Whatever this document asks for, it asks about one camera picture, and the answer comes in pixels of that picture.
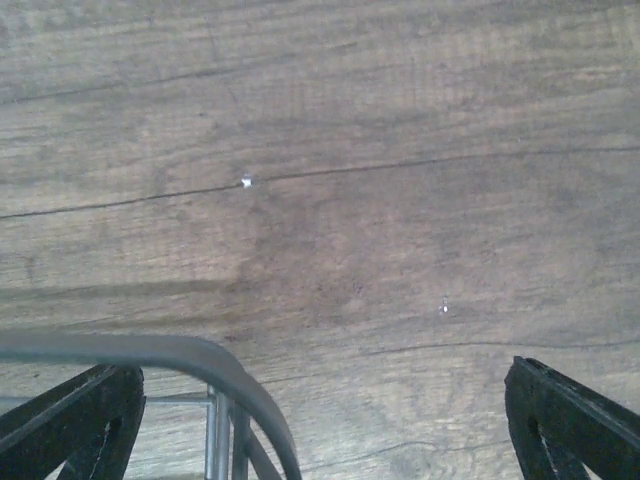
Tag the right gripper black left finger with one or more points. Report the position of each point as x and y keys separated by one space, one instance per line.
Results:
x=86 y=426

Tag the black wire dish rack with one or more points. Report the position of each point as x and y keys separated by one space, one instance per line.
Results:
x=195 y=357

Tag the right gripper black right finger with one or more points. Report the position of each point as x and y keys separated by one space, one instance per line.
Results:
x=561 y=429

